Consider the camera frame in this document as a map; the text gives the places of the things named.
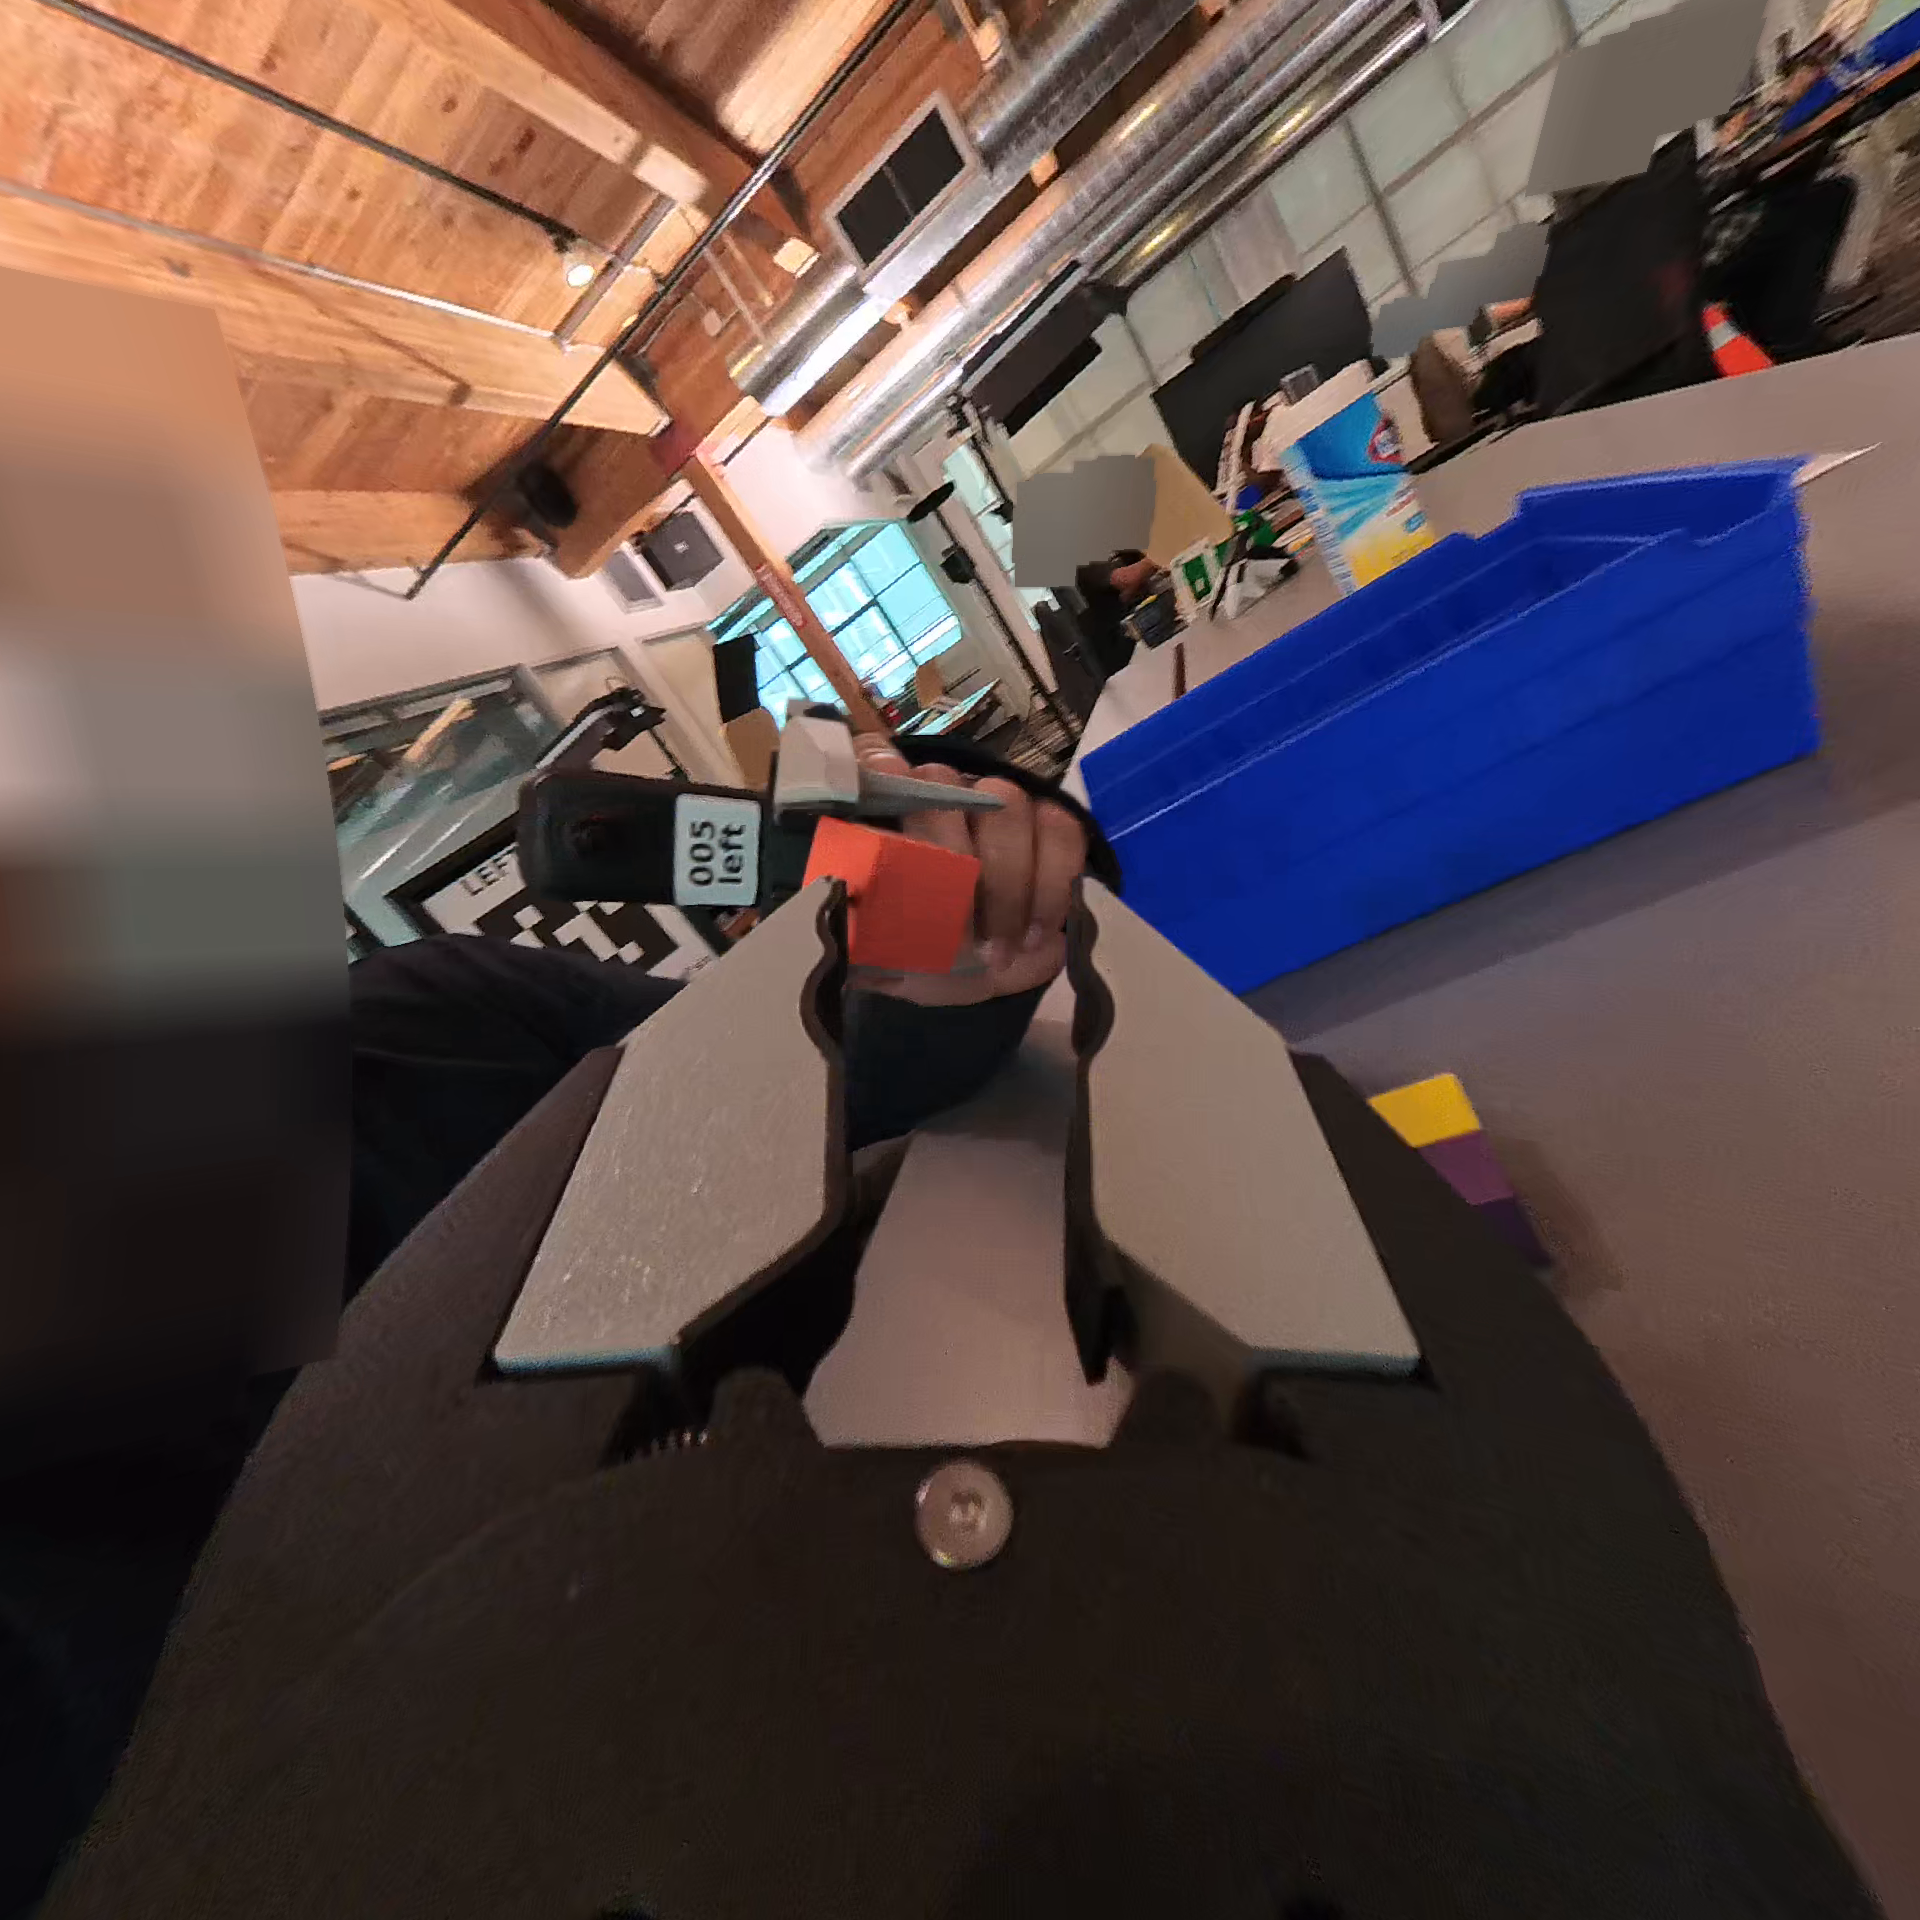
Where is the framed black white marker sheet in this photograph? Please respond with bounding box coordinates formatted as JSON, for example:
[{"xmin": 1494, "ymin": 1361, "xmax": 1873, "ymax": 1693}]
[{"xmin": 381, "ymin": 845, "xmax": 740, "ymax": 985}]

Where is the cardboard sheet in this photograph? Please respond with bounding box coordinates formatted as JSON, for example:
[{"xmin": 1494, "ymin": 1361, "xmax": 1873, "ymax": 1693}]
[{"xmin": 1140, "ymin": 442, "xmax": 1241, "ymax": 559}]

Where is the wooden support post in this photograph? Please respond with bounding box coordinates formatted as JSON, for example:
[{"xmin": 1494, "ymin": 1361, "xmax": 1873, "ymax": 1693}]
[{"xmin": 682, "ymin": 450, "xmax": 888, "ymax": 738}]

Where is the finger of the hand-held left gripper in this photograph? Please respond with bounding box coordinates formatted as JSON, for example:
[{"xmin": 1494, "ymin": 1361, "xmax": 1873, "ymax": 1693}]
[{"xmin": 774, "ymin": 704, "xmax": 1009, "ymax": 829}]

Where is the large window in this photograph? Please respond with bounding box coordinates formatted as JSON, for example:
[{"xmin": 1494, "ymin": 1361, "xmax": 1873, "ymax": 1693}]
[{"xmin": 716, "ymin": 524, "xmax": 964, "ymax": 715}]

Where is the black light stand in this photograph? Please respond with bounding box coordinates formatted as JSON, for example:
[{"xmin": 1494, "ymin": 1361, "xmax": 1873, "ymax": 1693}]
[{"xmin": 908, "ymin": 480, "xmax": 1083, "ymax": 754}]

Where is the orange wooden cube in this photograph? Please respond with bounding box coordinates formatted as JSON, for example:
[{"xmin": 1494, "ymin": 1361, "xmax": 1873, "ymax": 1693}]
[{"xmin": 801, "ymin": 824, "xmax": 984, "ymax": 979}]

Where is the person's left hand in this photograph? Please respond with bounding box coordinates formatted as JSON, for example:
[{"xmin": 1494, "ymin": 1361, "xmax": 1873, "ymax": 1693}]
[{"xmin": 844, "ymin": 777, "xmax": 1093, "ymax": 1012}]

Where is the blue plastic bin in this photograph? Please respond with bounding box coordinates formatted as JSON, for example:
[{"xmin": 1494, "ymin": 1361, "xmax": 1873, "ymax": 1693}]
[{"xmin": 1078, "ymin": 454, "xmax": 1829, "ymax": 1000}]

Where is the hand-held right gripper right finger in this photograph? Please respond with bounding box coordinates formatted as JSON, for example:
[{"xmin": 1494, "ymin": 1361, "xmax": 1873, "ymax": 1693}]
[{"xmin": 1062, "ymin": 876, "xmax": 1425, "ymax": 1388}]

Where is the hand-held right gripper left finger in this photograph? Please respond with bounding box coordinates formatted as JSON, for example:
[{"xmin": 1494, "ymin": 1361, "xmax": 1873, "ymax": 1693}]
[{"xmin": 494, "ymin": 877, "xmax": 856, "ymax": 1379}]

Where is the purple wooden cube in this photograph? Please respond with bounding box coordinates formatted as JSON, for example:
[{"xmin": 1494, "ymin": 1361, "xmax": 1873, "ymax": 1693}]
[{"xmin": 1416, "ymin": 1133, "xmax": 1555, "ymax": 1269}]

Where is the black wall speaker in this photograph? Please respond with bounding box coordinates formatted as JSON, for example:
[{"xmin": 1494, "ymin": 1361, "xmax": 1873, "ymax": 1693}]
[{"xmin": 639, "ymin": 512, "xmax": 729, "ymax": 595}]

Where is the ceiling air vent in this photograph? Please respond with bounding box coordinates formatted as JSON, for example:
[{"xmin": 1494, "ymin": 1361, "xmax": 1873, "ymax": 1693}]
[{"xmin": 823, "ymin": 93, "xmax": 980, "ymax": 271}]

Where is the silver ceiling air duct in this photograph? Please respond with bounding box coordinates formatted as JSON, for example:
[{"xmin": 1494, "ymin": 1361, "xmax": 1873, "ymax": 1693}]
[{"xmin": 731, "ymin": 0, "xmax": 1444, "ymax": 451}]

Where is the grey desk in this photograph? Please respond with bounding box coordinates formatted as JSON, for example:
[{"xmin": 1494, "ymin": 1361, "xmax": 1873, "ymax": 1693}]
[{"xmin": 1052, "ymin": 323, "xmax": 1920, "ymax": 1920}]

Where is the blue yellow wipes canister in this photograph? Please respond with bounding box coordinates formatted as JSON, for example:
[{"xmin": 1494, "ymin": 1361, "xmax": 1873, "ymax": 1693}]
[{"xmin": 1281, "ymin": 393, "xmax": 1446, "ymax": 595}]

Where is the yellow wooden cube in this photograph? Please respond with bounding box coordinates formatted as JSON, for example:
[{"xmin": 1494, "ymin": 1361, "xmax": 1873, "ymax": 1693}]
[{"xmin": 1367, "ymin": 1073, "xmax": 1488, "ymax": 1156}]

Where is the black hanging monitor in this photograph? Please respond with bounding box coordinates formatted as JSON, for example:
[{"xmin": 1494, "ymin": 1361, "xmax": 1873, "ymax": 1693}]
[{"xmin": 957, "ymin": 279, "xmax": 1132, "ymax": 436}]

